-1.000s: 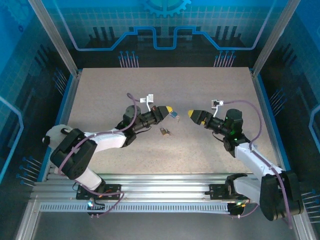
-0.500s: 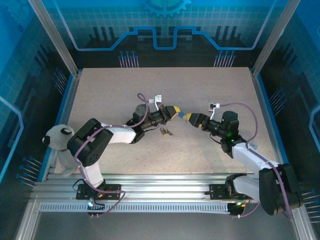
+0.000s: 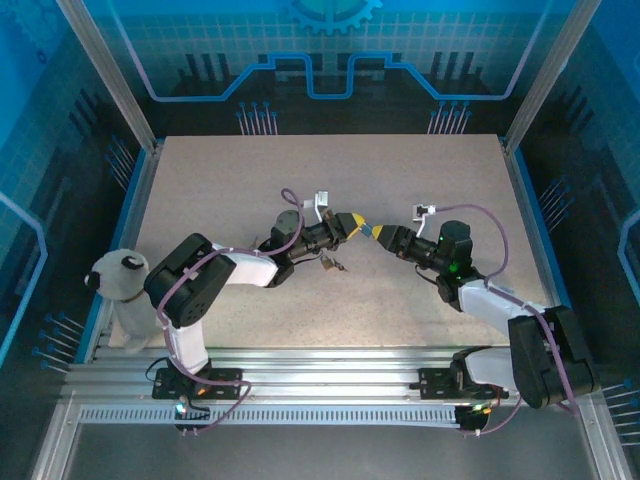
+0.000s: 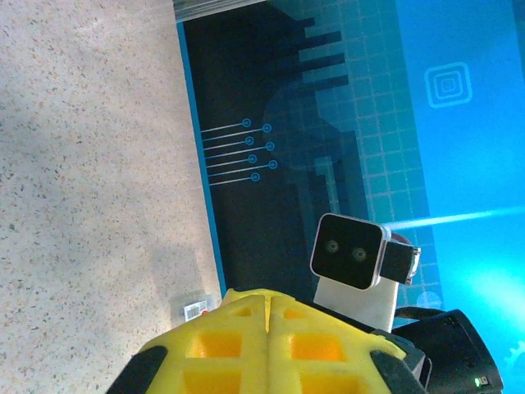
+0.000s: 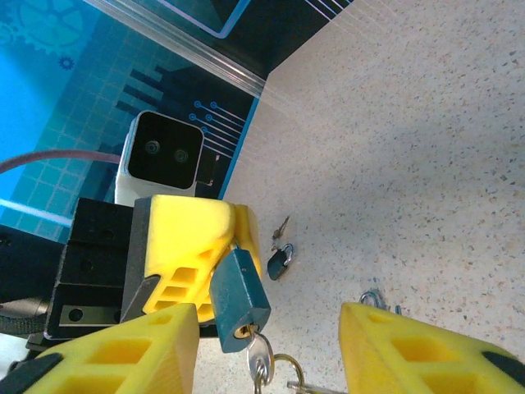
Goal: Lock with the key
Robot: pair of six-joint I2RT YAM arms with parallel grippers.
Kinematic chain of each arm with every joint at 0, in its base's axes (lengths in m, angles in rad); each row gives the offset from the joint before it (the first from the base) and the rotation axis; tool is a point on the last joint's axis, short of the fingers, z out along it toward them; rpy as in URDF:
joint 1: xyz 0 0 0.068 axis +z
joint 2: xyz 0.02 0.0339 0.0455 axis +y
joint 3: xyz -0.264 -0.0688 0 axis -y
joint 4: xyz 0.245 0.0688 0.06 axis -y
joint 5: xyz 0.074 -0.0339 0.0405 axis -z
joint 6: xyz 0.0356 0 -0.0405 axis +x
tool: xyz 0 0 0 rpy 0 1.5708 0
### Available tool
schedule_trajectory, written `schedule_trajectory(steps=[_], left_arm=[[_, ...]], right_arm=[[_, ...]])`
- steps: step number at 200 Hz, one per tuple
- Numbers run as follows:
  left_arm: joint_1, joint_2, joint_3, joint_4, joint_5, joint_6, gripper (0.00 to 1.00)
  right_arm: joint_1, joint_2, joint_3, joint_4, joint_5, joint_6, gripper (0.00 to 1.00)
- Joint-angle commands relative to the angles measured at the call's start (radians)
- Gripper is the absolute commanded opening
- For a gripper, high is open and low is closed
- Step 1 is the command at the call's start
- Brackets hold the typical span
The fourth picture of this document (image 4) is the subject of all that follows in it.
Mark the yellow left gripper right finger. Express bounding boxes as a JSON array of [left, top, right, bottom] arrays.
[[268, 289, 428, 394]]

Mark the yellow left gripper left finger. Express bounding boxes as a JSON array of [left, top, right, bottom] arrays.
[[105, 288, 271, 394]]

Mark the clear bag with barcode label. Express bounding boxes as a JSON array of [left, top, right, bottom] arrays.
[[169, 288, 219, 326]]

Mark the blue table border strip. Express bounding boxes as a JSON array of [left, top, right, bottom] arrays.
[[175, 20, 229, 303]]

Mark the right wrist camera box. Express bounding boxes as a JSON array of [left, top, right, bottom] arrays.
[[309, 212, 422, 334]]

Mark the aluminium frame post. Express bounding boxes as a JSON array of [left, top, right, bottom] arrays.
[[171, 0, 272, 22]]

